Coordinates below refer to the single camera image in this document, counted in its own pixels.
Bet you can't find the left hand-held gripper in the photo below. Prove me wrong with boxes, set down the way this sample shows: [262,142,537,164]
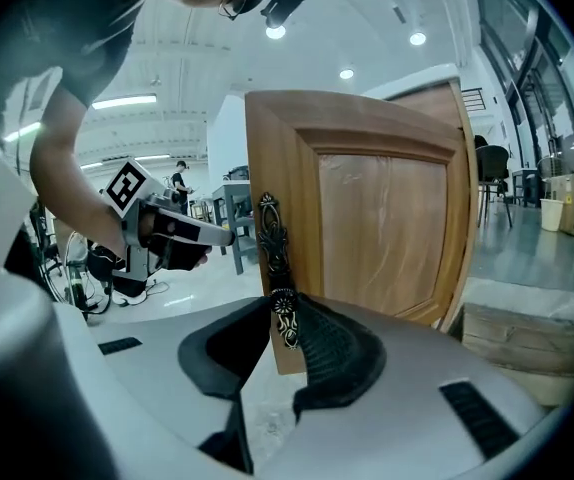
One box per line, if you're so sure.
[102,156,237,282]

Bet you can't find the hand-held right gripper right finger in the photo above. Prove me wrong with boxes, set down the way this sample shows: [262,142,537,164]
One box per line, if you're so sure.
[242,292,552,480]

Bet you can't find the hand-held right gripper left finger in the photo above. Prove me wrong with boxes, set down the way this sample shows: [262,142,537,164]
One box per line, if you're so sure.
[90,294,275,475]

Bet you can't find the ornate dark metal handle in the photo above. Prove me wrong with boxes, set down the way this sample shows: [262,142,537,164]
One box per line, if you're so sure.
[256,191,302,352]

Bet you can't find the wooden cabinet door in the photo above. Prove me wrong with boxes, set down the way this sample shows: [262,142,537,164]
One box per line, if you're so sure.
[244,90,479,377]

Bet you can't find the person's left forearm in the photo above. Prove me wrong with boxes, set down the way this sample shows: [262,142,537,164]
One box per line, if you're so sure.
[30,152,129,264]

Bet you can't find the wooden cabinet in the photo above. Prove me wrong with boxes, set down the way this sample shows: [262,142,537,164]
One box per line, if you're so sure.
[384,80,468,134]

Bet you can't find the person's left hand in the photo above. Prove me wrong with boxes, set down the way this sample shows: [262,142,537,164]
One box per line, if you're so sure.
[139,211,213,272]

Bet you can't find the wooden slat platform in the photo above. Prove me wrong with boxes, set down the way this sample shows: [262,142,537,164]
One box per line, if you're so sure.
[459,275,574,409]

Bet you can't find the strip ceiling light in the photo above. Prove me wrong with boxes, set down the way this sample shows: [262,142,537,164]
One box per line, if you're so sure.
[90,94,159,112]

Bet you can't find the cream waste bin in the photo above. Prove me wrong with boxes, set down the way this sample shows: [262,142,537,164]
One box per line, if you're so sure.
[539,197,566,233]

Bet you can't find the dark side table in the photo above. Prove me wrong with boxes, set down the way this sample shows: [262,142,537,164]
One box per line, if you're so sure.
[511,167,543,209]

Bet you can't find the dark grey chair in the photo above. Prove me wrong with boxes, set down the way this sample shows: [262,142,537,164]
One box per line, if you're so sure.
[474,135,514,229]

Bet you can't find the person's black shirt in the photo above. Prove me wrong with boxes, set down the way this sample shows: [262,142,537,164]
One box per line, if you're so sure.
[0,0,151,157]

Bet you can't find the black mezzanine railing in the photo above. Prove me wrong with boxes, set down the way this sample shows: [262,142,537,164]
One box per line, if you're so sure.
[461,85,489,112]

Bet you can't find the dark frame vanity stand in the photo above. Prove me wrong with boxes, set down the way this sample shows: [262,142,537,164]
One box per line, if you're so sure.
[210,181,261,277]

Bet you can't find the thin frame eyeglasses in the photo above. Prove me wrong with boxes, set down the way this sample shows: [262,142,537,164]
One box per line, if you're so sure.
[218,0,249,22]

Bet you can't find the black head camera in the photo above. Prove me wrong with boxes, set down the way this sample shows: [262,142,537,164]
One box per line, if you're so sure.
[259,0,311,29]

